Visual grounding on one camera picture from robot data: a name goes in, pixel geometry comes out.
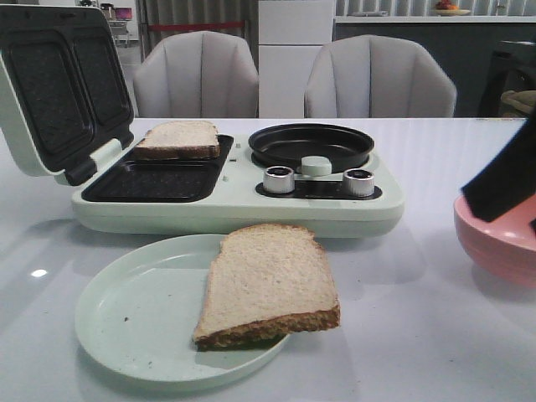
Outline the grey upholstered chair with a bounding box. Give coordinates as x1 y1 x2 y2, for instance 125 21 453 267
304 34 457 118
133 31 259 118

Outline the red barrier belt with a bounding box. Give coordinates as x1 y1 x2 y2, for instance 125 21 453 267
147 20 246 32

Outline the silver control knob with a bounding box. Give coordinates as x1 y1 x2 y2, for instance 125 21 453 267
342 168 375 198
262 166 295 194

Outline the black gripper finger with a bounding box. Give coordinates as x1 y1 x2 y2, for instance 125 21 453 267
461 118 535 222

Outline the left silver control knob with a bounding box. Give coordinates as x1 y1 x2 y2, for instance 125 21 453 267
262 166 295 194

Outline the beige cushion seat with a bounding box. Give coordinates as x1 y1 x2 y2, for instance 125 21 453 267
499 90 536 117

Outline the breakfast maker hinged lid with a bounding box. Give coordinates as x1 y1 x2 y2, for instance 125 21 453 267
1 4 134 186

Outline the fruit plate on counter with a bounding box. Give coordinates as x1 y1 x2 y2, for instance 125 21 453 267
432 0 472 17

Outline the left grey upholstered chair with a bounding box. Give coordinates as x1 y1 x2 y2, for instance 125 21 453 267
133 31 259 118

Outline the right grey upholstered chair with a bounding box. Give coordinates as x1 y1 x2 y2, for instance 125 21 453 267
304 34 457 118

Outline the white refrigerator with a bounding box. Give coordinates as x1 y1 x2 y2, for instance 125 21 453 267
258 1 336 118

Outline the mint green round plate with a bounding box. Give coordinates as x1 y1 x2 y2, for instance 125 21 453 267
75 234 288 391

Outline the black round frying pan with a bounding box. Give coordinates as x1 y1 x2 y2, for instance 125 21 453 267
249 122 374 173

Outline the right silver control knob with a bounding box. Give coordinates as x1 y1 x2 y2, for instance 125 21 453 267
342 168 375 198

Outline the mint green breakfast maker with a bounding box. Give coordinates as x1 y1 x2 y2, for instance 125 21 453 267
72 130 405 238

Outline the dark kitchen counter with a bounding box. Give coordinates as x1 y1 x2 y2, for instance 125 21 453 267
334 16 535 117

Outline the bread slice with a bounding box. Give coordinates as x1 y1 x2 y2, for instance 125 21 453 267
193 224 341 349
132 121 220 160

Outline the pink plastic bowl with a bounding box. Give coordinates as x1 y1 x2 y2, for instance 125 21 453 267
454 196 535 288

